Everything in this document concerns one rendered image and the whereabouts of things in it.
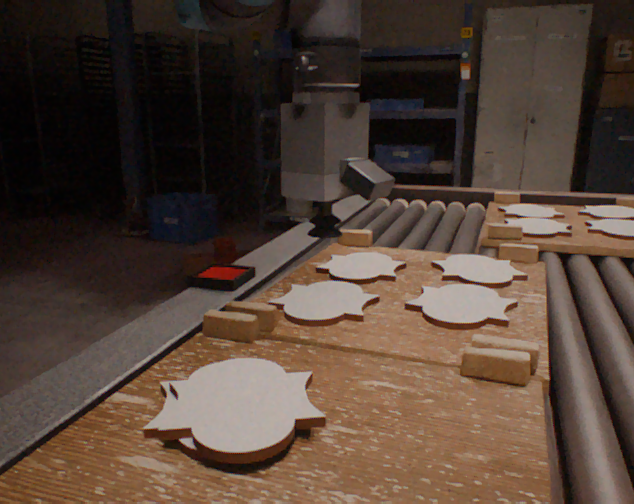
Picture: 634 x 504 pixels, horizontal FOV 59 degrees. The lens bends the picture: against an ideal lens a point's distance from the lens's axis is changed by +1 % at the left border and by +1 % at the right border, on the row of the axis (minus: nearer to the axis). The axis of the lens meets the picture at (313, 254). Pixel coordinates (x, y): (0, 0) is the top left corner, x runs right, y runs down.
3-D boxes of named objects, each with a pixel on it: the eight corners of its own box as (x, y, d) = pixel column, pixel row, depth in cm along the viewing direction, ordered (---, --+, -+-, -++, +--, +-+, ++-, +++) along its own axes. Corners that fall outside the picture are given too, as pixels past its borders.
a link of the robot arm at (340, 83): (374, 49, 61) (329, 43, 55) (372, 93, 63) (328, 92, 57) (320, 53, 66) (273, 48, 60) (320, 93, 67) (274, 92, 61)
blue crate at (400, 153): (373, 163, 502) (373, 145, 498) (383, 159, 536) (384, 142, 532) (428, 165, 484) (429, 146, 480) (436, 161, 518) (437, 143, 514)
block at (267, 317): (223, 326, 63) (222, 302, 62) (231, 320, 64) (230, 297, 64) (271, 333, 61) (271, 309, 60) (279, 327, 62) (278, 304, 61)
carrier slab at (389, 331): (215, 337, 63) (214, 324, 63) (334, 250, 100) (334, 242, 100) (547, 395, 51) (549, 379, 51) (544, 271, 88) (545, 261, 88)
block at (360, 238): (337, 245, 98) (337, 229, 97) (340, 243, 99) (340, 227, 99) (369, 248, 96) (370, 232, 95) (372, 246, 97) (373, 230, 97)
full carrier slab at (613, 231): (480, 246, 103) (482, 223, 102) (488, 207, 140) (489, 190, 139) (703, 263, 92) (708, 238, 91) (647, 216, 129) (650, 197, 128)
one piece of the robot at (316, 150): (364, 63, 53) (360, 231, 57) (411, 67, 60) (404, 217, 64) (271, 67, 60) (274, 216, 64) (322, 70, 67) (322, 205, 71)
